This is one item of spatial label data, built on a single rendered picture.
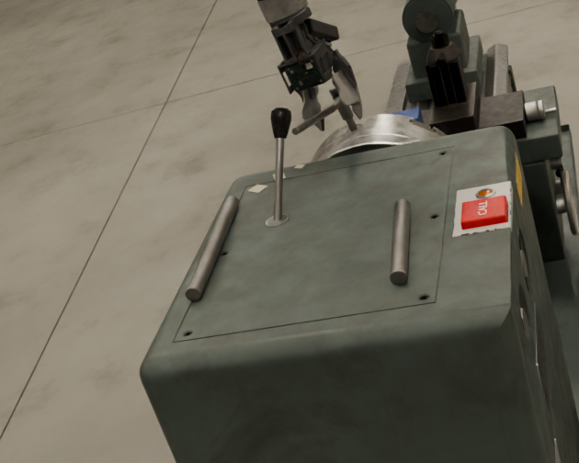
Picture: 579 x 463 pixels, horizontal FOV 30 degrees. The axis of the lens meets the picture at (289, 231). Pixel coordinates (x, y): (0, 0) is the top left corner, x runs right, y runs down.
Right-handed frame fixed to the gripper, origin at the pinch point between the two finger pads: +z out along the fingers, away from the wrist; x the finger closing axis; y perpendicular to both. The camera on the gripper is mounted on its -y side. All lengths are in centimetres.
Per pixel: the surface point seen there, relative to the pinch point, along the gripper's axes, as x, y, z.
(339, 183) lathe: 5.1, 22.3, 3.3
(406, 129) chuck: 9.0, -3.5, 6.8
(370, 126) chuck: 3.2, -3.2, 4.3
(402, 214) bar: 19.7, 39.4, 3.7
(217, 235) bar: -8.5, 39.0, -0.5
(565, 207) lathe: 14, -66, 58
